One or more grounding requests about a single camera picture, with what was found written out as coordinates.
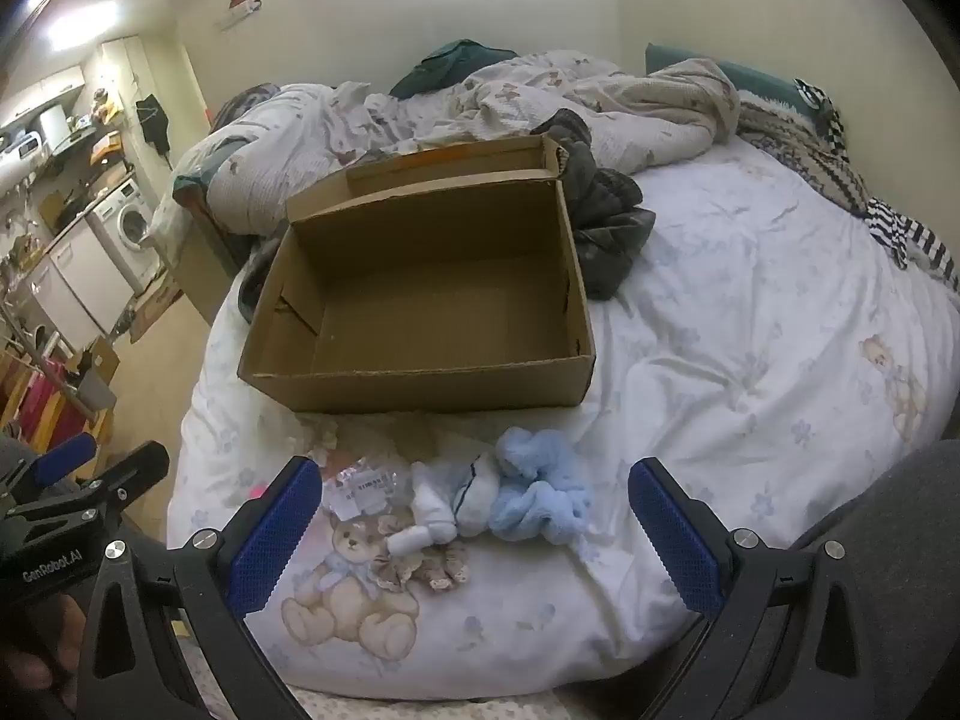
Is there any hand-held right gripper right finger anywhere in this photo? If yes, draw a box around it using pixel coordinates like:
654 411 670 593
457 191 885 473
628 456 893 720

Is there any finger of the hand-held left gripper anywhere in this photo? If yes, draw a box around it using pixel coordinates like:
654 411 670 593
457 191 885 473
0 431 98 500
34 441 170 522

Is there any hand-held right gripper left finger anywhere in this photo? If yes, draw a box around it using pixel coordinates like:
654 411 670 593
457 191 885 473
75 456 323 720

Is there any light blue fluffy sock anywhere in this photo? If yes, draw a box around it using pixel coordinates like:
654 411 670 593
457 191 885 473
487 426 595 547

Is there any beige frilly sock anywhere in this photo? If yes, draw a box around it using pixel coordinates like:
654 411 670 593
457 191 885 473
373 514 471 592

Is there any plain white sock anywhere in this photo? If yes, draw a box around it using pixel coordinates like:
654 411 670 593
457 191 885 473
385 460 460 557

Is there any white sock with blue trim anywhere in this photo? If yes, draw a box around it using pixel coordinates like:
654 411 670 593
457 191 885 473
448 452 502 539

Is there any brown cardboard box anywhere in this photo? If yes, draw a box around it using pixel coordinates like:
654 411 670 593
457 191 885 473
237 133 597 413

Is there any person's left hand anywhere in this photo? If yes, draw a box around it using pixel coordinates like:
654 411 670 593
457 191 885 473
0 591 87 695

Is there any wooden rack with pink items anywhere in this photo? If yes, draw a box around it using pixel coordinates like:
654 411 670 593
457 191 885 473
0 347 115 460

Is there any small cardboard box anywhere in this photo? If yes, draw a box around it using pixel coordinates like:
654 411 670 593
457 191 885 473
66 336 122 407

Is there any clear plastic packet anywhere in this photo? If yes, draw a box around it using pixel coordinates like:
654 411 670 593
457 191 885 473
321 456 415 524

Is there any white kitchen cabinet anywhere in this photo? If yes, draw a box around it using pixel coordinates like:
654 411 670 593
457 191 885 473
28 223 134 350

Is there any person's grey trouser leg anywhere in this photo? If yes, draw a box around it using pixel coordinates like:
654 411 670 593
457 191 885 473
780 439 960 720

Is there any white washing machine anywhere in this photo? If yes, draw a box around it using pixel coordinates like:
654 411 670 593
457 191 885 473
85 178 164 295

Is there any dark grey jacket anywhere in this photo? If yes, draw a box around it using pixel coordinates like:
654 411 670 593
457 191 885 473
534 109 658 301

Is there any black hanging garment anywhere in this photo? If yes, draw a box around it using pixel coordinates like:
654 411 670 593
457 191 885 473
135 94 178 160

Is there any black white striped cloth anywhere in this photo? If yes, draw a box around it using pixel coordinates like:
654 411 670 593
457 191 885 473
861 197 960 287

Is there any grey knitted blanket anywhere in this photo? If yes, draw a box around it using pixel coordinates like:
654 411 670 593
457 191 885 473
737 100 875 212

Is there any black white checkered cloth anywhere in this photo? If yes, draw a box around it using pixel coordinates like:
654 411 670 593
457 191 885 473
793 78 854 160

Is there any teal pillow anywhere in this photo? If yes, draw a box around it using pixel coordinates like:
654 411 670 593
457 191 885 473
645 43 820 122

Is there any cream bear print quilt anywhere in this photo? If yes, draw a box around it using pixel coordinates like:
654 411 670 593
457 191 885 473
204 49 745 235

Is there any dark green cloth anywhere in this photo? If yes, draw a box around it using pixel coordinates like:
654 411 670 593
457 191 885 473
388 38 520 101

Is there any wooden bed frame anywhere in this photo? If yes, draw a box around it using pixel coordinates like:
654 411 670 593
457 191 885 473
174 187 245 329

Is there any wall hook rack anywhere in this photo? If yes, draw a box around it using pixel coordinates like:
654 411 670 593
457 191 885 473
217 0 265 32

